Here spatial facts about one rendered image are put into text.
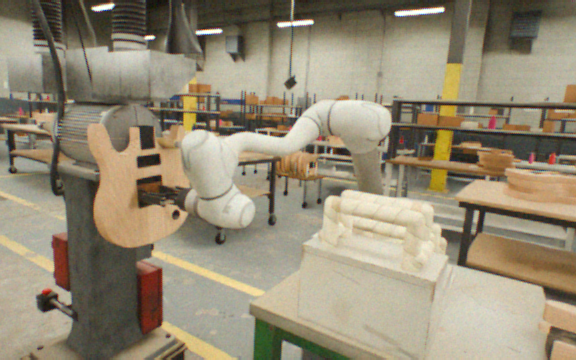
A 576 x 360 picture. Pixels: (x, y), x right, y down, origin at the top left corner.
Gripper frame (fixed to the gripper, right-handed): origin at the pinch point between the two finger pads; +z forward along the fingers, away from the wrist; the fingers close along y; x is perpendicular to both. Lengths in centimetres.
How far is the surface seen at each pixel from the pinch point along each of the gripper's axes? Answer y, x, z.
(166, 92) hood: -0.2, 32.3, -10.6
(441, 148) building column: 691, -59, -1
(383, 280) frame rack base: -11, -2, -82
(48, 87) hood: -3, 34, 54
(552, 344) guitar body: 3, -13, -111
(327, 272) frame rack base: -11, -4, -71
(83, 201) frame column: -2.7, -9.7, 38.7
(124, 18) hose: -1, 54, 6
